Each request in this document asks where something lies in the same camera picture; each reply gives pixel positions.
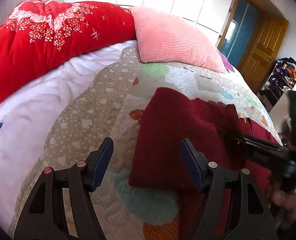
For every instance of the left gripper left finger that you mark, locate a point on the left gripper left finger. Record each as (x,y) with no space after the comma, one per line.
(43,215)

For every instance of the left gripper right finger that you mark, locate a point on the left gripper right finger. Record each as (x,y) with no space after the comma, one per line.
(233,206)

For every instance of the dark red knit garment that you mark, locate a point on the dark red knit garment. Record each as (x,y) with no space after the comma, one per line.
(168,119)

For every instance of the cluttered clothes shelf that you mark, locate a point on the cluttered clothes shelf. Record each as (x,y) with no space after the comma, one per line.
(274,93)

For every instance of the person's right hand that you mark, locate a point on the person's right hand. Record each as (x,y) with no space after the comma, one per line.
(287,203)

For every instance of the white fleece blanket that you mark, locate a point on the white fleece blanket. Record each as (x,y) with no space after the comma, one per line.
(28,115)

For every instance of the wooden door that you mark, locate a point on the wooden door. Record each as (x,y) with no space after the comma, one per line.
(256,65)

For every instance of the patchwork heart bedspread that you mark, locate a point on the patchwork heart bedspread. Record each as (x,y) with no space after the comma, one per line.
(112,107)

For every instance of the pink textured pillow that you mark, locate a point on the pink textured pillow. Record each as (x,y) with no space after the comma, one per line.
(167,38)

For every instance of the red floral quilt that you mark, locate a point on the red floral quilt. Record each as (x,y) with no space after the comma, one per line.
(38,36)

